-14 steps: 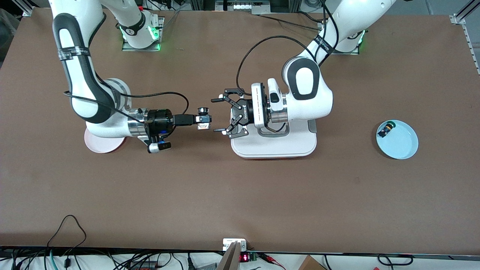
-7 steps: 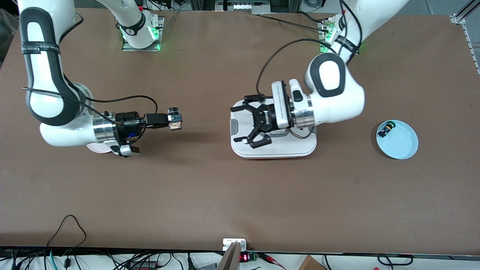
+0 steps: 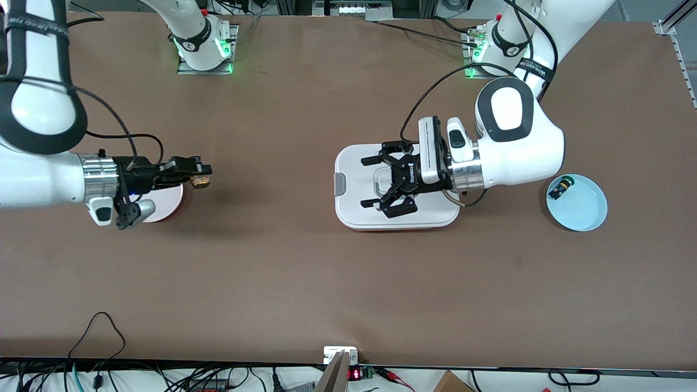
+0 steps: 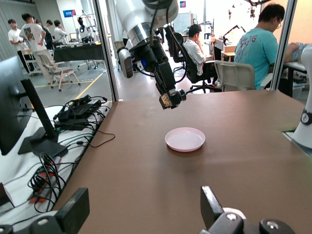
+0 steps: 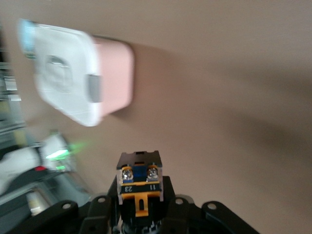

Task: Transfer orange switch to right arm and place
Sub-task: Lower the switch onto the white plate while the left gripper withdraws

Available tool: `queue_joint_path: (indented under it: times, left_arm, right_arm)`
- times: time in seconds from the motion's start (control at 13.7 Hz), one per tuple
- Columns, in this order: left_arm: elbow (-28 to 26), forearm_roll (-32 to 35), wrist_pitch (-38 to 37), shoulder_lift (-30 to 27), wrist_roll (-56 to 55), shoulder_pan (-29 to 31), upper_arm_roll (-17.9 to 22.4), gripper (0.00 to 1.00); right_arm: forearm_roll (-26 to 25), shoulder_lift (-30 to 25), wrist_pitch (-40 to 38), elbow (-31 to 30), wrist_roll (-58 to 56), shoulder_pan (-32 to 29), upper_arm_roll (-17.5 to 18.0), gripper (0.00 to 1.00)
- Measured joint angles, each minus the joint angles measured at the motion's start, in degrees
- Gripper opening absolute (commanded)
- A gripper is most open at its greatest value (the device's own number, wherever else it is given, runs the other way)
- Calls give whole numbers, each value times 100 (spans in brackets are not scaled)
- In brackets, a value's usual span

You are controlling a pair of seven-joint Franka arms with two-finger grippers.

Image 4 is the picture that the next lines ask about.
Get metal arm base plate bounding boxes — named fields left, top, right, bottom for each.
left=282, top=130, right=312, bottom=157

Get white plastic chair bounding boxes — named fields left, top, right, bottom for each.
left=214, top=60, right=274, bottom=92

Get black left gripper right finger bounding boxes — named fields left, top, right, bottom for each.
left=200, top=186, right=225, bottom=230

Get person in light t-shirt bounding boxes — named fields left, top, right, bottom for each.
left=53, top=19, right=69, bottom=46

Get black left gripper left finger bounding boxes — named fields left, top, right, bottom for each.
left=55, top=187, right=90, bottom=234

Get man in teal shirt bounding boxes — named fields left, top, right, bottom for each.
left=234, top=3, right=300, bottom=90

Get aluminium frame post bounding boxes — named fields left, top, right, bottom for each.
left=270, top=0, right=298, bottom=91
left=93, top=0, right=120, bottom=102

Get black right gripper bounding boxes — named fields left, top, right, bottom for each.
left=132, top=39, right=176, bottom=96

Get man in printed white t-shirt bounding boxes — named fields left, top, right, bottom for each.
left=19, top=13, right=57, bottom=85

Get stack of black power adapters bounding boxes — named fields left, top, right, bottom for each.
left=53, top=95, right=102, bottom=130

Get black-draped table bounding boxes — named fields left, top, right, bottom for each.
left=53, top=42, right=106, bottom=69

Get beige wooden-legged chair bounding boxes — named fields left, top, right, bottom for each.
left=36, top=54, right=81, bottom=93

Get small wooden side table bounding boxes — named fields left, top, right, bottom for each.
left=220, top=44, right=237, bottom=62

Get thin black looped cable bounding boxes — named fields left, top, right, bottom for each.
left=89, top=130, right=116, bottom=148

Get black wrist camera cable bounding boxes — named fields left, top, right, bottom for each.
left=149, top=0, right=173, bottom=48

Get black power strip orange plugs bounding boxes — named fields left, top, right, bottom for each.
left=27, top=168, right=58, bottom=203

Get person in plain white shirt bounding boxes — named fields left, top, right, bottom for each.
left=7, top=19, right=29, bottom=74

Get white humanoid robot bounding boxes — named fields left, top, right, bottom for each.
left=77, top=16, right=91, bottom=42

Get pink round plate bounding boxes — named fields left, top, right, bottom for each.
left=165, top=127, right=206, bottom=153

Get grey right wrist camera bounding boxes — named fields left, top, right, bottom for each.
left=117, top=47, right=134, bottom=78

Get black computer monitor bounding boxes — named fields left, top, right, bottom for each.
left=0, top=56, right=69, bottom=158

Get seated man in white shirt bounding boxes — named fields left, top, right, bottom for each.
left=182, top=23, right=216, bottom=77

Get black office chair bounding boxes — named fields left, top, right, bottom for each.
left=165, top=25, right=221, bottom=94

